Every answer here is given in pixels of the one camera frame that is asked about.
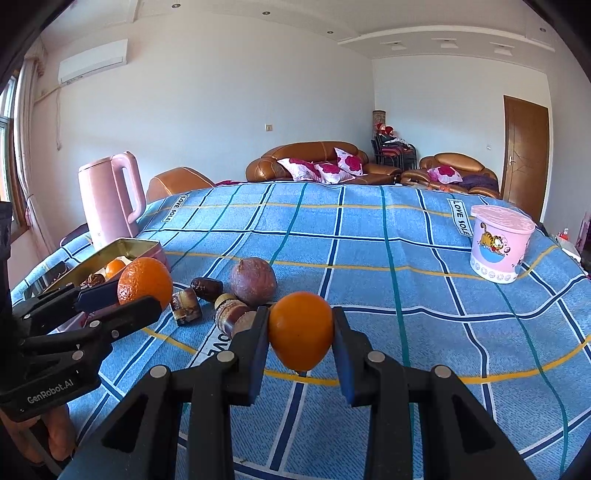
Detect brown wooden door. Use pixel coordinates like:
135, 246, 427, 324
502, 96, 550, 222

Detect small orange tangerine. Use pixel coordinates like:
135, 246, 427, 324
269, 291, 334, 372

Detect dark red date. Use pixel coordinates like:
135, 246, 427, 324
190, 277, 224, 303

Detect white air conditioner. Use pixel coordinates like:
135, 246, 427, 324
58, 39, 128, 85

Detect small brown cut fruit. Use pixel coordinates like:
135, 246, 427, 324
214, 293, 256, 339

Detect pink curtain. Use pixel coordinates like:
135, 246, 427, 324
15, 43, 61, 252

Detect purple passion fruit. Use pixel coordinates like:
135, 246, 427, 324
229, 257, 277, 307

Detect brown leather armchair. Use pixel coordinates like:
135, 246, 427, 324
401, 153, 501, 199

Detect left hand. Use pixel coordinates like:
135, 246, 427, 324
1, 404, 76, 464

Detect blue plaid tablecloth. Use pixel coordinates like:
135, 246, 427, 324
11, 180, 591, 480

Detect window with frame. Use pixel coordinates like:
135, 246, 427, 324
0, 75, 26, 237

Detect pink electric kettle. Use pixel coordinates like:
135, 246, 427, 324
78, 151, 146, 250

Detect pink cartoon cup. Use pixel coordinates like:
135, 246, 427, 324
470, 205, 536, 284

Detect white pink floral pillow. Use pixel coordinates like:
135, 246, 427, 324
277, 158, 322, 183

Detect large orange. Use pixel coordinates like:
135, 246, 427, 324
117, 257, 173, 310

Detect stacked dark chairs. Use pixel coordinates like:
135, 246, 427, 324
370, 123, 418, 171

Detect purple stool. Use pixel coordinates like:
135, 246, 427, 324
59, 223, 89, 247

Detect brown leather chair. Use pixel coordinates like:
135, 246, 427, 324
146, 167, 214, 203

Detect brown leather sofa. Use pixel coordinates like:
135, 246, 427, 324
245, 141, 402, 185

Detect black smartphone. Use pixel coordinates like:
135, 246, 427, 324
23, 261, 69, 300

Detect armchair floral pillow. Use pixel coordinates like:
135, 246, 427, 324
427, 165, 463, 185

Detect pink metal tin box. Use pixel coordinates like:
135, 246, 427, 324
43, 237, 171, 333

